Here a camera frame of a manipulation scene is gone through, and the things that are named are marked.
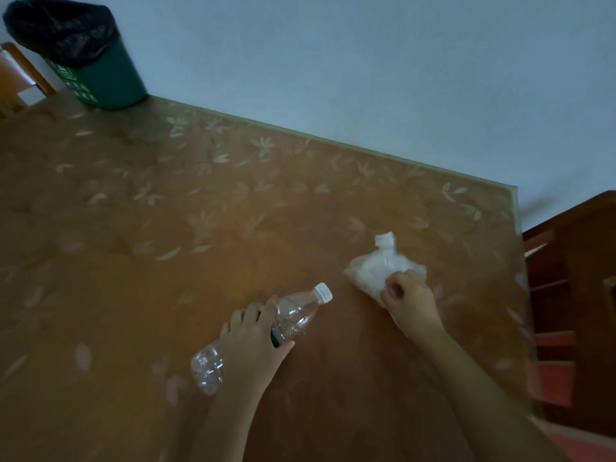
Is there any floral transparent table cover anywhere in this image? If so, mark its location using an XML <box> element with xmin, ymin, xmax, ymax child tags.
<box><xmin>0</xmin><ymin>89</ymin><xmax>542</xmax><ymax>462</ymax></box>

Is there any clear plastic water bottle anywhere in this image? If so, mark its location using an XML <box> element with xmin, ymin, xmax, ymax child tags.
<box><xmin>191</xmin><ymin>282</ymin><xmax>334</xmax><ymax>396</ymax></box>

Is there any person's right hand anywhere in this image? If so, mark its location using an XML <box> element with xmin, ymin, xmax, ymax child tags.
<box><xmin>382</xmin><ymin>269</ymin><xmax>446</xmax><ymax>338</ymax></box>

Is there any person's left forearm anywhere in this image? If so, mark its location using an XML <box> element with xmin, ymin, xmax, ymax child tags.
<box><xmin>189</xmin><ymin>385</ymin><xmax>265</xmax><ymax>462</ymax></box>

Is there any dark wooden chair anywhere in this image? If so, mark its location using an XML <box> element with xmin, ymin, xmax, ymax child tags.
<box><xmin>522</xmin><ymin>190</ymin><xmax>616</xmax><ymax>438</ymax></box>

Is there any green trash bin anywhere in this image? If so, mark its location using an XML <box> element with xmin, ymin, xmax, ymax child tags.
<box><xmin>42</xmin><ymin>39</ymin><xmax>149</xmax><ymax>111</ymax></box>

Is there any black bin liner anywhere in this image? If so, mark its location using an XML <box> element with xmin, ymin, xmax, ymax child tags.
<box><xmin>2</xmin><ymin>0</ymin><xmax>120</xmax><ymax>69</ymax></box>

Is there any person's right forearm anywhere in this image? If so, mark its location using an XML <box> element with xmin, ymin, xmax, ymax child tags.
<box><xmin>415</xmin><ymin>324</ymin><xmax>573</xmax><ymax>462</ymax></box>

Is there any person's left hand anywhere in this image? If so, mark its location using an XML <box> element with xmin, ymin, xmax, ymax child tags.
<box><xmin>219</xmin><ymin>295</ymin><xmax>295</xmax><ymax>396</ymax></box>

